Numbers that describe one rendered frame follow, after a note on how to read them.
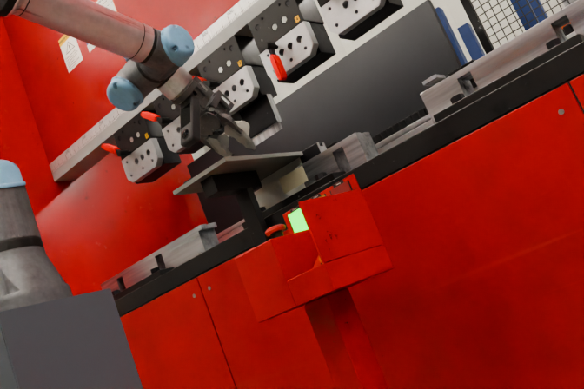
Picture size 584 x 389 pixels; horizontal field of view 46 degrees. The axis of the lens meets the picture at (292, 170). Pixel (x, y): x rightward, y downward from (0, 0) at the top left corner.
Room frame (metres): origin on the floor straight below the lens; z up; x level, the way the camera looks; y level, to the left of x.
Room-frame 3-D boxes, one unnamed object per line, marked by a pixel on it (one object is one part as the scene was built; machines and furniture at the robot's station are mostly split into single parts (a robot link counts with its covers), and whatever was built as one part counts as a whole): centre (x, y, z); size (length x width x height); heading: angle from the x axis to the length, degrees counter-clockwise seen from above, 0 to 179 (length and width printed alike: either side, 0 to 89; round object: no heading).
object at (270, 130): (1.63, 0.02, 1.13); 0.10 x 0.02 x 0.10; 53
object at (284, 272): (1.20, 0.03, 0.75); 0.20 x 0.16 x 0.18; 47
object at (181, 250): (1.96, 0.46, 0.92); 0.50 x 0.06 x 0.10; 53
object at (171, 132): (1.76, 0.21, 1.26); 0.15 x 0.09 x 0.17; 53
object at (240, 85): (1.64, 0.04, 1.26); 0.15 x 0.09 x 0.17; 53
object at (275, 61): (1.48, -0.06, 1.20); 0.04 x 0.02 x 0.10; 143
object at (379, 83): (2.18, -0.09, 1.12); 1.13 x 0.02 x 0.44; 53
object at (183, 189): (1.51, 0.11, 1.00); 0.26 x 0.18 x 0.01; 143
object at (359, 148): (1.59, -0.02, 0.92); 0.39 x 0.06 x 0.10; 53
